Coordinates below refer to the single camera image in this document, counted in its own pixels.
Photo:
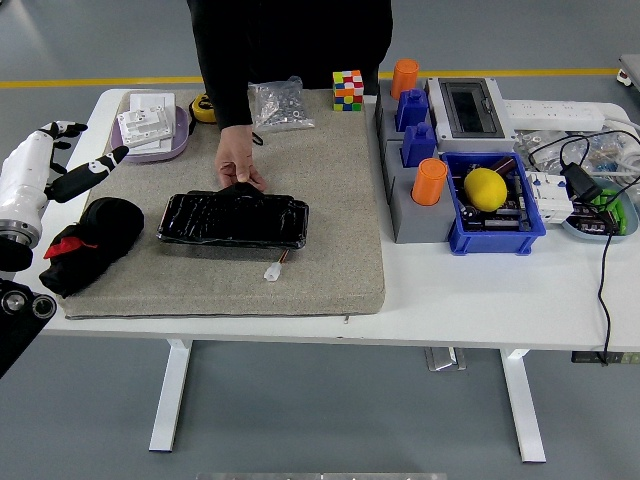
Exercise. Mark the grey-brown mat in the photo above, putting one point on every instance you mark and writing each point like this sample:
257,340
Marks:
325,225

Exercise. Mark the colourful puzzle cube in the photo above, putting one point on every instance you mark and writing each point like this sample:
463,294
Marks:
348,92

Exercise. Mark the brown cylindrical capacitor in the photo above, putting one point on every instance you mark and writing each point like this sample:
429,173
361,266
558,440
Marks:
502,165

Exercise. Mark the white table leg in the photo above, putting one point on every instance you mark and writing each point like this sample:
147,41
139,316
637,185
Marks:
525,410
170,400

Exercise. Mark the white flat switch plate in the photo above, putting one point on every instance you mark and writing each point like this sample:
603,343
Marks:
152,101

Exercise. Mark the person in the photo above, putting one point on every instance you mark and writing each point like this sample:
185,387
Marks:
300,35

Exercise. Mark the dark circuit board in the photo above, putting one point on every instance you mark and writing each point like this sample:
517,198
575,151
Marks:
500,220

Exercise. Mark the blue block with knob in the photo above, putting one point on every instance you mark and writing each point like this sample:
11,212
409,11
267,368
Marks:
412,110
419,147

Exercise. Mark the person's right hand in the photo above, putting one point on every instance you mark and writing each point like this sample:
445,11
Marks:
237,150

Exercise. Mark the yellow black tape measure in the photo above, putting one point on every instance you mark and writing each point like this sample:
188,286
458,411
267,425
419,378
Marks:
202,110

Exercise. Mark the black desk control box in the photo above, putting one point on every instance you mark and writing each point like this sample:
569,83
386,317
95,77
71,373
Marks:
620,358

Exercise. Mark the blue plastic bin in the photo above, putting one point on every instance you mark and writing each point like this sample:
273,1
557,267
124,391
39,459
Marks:
492,242

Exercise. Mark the grey distribution box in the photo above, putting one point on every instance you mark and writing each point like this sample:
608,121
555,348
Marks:
470,107

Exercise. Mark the grey block base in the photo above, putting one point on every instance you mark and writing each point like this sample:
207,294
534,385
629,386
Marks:
420,222
386,112

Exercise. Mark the purple oval tray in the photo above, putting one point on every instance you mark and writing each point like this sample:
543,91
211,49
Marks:
180,142

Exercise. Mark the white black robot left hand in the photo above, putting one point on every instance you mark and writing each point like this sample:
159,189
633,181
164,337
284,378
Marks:
22,175

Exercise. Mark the yellow lemon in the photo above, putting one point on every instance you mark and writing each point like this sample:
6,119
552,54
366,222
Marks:
485,189

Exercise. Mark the light blue tray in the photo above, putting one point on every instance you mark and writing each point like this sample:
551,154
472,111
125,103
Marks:
627,230

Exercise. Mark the dark electronic modules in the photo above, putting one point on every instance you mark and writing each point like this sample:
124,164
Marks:
592,222

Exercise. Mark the clear bag of screws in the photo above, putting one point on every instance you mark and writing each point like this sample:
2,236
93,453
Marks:
282,105

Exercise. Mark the white socket module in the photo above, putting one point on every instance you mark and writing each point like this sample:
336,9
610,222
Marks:
145,127

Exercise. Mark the clear bag of parts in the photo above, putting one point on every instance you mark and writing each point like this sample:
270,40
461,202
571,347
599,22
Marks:
540,142

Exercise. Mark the white circuit breaker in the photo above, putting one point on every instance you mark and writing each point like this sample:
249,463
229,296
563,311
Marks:
550,200

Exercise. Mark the orange cylinder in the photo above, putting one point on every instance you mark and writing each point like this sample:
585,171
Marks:
404,75
429,182

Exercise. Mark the silver metal bracket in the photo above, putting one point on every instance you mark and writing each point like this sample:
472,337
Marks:
442,359

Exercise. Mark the white power strip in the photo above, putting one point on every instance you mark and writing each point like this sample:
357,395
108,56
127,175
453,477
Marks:
555,115

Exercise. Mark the green terminal blocks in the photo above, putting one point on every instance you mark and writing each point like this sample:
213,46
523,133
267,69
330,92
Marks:
616,212

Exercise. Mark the person's right forearm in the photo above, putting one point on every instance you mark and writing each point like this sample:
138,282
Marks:
230,95

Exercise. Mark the black power adapter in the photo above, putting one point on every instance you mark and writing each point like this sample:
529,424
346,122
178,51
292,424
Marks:
581,182

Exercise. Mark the white thin cover plate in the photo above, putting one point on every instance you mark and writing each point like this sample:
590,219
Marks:
150,149

